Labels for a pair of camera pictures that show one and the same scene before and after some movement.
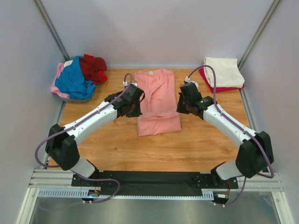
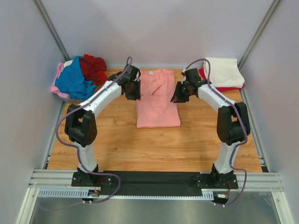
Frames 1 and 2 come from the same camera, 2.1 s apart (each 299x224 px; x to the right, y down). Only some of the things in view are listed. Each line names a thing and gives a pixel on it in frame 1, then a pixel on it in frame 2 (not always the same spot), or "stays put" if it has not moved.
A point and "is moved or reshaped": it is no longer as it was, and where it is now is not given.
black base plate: x=152 y=180 stays put
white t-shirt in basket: x=67 y=63 stays put
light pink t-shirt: x=54 y=89 stays put
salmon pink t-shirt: x=160 y=111 is moved or reshaped
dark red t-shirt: x=94 y=68 stays put
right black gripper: x=179 y=108 -> x=177 y=98
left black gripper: x=137 y=113 -> x=137 y=95
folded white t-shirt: x=228 y=73 stays put
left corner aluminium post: x=56 y=39 stays put
